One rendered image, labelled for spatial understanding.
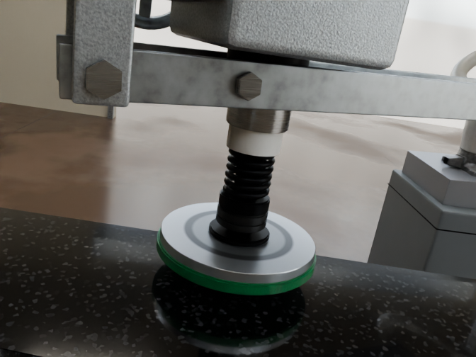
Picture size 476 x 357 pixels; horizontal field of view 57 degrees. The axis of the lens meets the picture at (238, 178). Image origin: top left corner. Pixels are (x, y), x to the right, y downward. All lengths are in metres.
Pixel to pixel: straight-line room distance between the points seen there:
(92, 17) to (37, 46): 5.24
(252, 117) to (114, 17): 0.20
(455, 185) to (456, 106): 0.77
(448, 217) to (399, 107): 0.82
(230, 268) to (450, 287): 0.37
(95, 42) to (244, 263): 0.29
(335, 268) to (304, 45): 0.37
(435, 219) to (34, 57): 4.94
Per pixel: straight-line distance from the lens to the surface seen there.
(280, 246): 0.59
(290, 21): 0.44
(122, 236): 0.69
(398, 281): 0.72
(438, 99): 0.64
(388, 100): 0.59
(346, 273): 0.69
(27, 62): 5.71
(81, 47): 0.41
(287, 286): 0.55
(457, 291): 0.76
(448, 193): 1.42
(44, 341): 0.50
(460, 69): 1.00
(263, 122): 0.52
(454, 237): 1.43
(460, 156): 1.56
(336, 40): 0.46
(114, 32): 0.41
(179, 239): 0.57
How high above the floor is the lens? 1.19
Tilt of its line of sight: 18 degrees down
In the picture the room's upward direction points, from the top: 9 degrees clockwise
